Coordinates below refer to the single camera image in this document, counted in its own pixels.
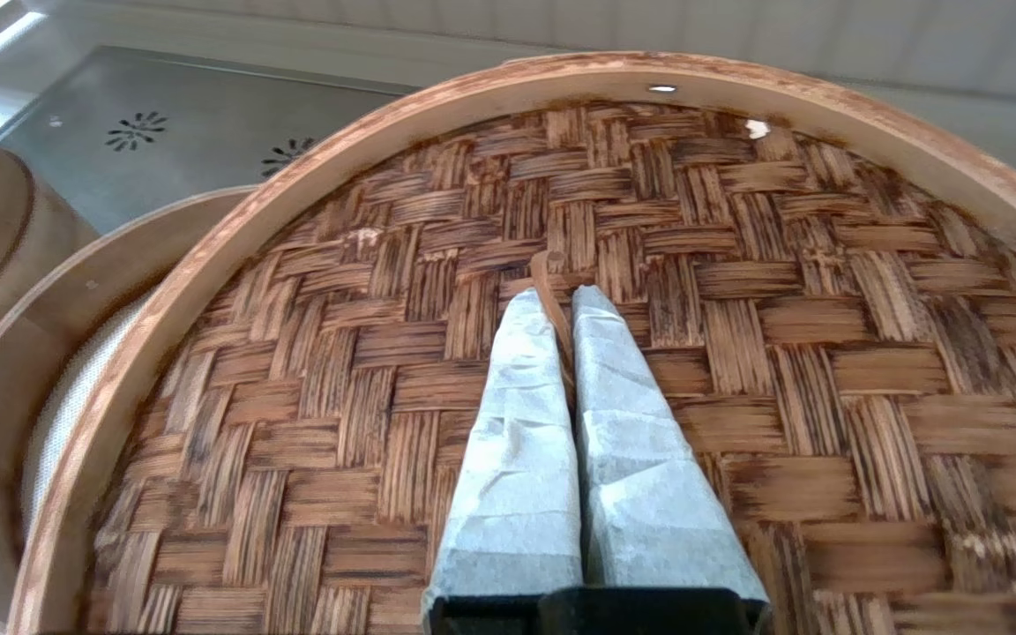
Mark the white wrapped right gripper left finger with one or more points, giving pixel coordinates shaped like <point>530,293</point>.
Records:
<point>517,494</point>

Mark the dark woven bamboo lid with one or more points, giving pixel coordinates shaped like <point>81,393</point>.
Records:
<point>737,309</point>

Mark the stainless steel vent plate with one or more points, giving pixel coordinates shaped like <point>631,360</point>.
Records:
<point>208,97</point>

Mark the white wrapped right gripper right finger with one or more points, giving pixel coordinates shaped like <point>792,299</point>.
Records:
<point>649,503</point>

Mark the white steamer liner cloth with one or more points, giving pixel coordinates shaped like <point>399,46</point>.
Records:
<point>76,406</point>

